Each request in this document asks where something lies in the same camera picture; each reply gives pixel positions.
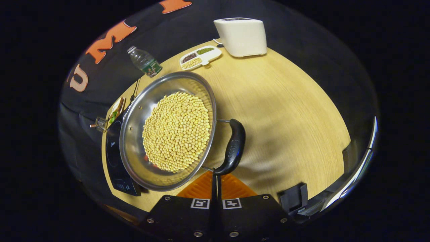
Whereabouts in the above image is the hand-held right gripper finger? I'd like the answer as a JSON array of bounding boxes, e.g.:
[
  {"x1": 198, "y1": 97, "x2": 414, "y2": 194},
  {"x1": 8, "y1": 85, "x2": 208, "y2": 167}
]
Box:
[
  {"x1": 139, "y1": 171, "x2": 217, "y2": 242},
  {"x1": 217, "y1": 171, "x2": 296, "y2": 242}
]

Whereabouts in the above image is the large soybean pile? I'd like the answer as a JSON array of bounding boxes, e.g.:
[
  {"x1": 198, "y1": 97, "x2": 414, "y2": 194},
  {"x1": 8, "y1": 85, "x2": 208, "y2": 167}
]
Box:
[{"x1": 142, "y1": 91, "x2": 211, "y2": 173}]

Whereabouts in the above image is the stainless steel pot black handle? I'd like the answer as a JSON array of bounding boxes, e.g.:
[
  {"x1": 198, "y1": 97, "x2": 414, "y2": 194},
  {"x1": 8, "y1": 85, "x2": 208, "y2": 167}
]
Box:
[{"x1": 119, "y1": 71, "x2": 246, "y2": 192}]

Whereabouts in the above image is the black induction cooktop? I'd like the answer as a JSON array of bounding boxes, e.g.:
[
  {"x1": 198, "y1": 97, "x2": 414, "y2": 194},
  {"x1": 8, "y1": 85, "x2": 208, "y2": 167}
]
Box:
[{"x1": 105, "y1": 101, "x2": 141, "y2": 196}]

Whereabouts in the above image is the black plastic block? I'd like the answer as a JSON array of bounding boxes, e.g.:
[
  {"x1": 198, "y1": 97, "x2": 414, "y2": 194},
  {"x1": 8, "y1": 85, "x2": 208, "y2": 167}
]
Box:
[{"x1": 277, "y1": 183, "x2": 308, "y2": 214}]

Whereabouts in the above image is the sandwich with greens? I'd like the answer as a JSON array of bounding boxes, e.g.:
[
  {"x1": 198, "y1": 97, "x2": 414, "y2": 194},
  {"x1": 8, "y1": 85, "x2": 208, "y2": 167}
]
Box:
[{"x1": 108, "y1": 98, "x2": 123, "y2": 123}]

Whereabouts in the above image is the small wooden tray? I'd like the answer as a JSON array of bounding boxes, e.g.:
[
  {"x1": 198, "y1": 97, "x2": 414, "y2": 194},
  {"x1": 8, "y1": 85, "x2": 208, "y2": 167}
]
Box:
[{"x1": 107, "y1": 97, "x2": 126, "y2": 124}]

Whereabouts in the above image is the small soybean pile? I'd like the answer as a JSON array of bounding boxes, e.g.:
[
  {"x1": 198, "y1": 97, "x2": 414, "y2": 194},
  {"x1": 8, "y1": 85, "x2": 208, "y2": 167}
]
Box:
[{"x1": 182, "y1": 57, "x2": 203, "y2": 69}]

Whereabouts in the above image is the white divided dish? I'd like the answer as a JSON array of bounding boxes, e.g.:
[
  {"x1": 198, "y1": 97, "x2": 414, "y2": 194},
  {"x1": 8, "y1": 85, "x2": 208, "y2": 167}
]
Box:
[{"x1": 179, "y1": 45, "x2": 222, "y2": 71}]

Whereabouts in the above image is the clear plastic water bottle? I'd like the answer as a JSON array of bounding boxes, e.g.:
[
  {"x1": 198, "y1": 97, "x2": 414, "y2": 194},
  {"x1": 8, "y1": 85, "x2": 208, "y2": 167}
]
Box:
[{"x1": 127, "y1": 46, "x2": 163, "y2": 78}]

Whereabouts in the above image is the white toaster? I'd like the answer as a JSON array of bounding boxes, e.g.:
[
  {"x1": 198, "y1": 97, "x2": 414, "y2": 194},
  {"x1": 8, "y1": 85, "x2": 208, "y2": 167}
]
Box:
[{"x1": 213, "y1": 17, "x2": 267, "y2": 58}]

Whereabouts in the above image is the black long-handled spoon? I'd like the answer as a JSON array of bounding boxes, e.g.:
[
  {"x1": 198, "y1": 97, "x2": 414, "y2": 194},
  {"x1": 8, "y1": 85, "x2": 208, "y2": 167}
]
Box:
[{"x1": 130, "y1": 78, "x2": 141, "y2": 103}]

